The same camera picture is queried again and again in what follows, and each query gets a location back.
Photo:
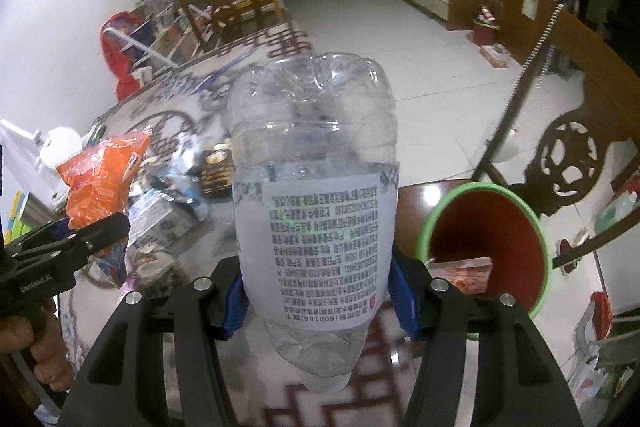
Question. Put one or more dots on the red packet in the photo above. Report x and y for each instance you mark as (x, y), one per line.
(465, 274)

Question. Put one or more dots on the clear plastic bottle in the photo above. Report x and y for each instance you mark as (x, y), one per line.
(315, 187)

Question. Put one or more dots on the white table appliance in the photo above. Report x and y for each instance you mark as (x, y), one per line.
(57, 147)

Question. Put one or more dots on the green and white bottle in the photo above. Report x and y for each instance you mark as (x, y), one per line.
(617, 213)

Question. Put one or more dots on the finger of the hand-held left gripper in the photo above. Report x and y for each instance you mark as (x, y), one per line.
(102, 231)
(45, 234)

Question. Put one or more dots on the green rimmed red bin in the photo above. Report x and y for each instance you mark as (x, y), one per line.
(495, 237)

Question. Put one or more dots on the dark snack package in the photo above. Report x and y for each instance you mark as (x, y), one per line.
(216, 172)

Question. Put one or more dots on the plain wooden chair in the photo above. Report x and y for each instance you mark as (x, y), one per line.
(235, 2)

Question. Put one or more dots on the red cloth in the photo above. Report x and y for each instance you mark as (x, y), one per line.
(120, 57)

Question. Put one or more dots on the carved wooden chair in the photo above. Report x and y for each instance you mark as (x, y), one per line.
(575, 117)

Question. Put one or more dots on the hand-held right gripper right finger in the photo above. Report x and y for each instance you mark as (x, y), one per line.
(404, 302)

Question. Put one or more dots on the orange plastic bag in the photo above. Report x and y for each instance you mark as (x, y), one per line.
(97, 177)

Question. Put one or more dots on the person's left hand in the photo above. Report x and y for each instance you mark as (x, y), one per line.
(35, 342)

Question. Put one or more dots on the small red bin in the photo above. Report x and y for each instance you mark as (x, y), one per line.
(486, 29)

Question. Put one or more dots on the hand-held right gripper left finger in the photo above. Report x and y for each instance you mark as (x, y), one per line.
(233, 307)

